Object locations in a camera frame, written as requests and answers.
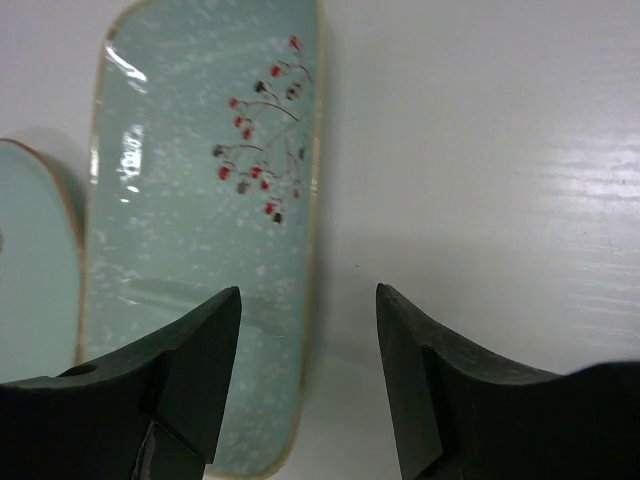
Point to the teal round flower plate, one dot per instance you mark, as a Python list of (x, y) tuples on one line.
[(40, 267)]

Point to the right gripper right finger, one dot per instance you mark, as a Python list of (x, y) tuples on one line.
[(461, 411)]

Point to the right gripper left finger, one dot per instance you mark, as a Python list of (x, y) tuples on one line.
[(152, 409)]

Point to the teal rectangular divided plate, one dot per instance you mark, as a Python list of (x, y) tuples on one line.
[(205, 144)]

